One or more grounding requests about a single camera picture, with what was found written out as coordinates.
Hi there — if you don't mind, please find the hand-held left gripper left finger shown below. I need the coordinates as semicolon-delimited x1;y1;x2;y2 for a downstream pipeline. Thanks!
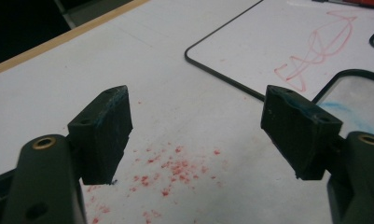
67;84;134;187

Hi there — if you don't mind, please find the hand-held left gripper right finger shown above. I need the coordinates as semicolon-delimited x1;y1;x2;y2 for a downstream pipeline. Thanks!
260;84;344;181

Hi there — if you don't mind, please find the black-rimmed paddle whiteboard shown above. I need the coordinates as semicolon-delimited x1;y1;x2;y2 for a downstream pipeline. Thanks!
184;0;374;102

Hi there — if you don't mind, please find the white marker pen red cap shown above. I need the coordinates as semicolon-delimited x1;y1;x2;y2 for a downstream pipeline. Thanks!
312;0;374;9

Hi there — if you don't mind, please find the white table cover sheet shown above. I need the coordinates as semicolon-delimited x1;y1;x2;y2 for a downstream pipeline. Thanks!
0;0;374;224

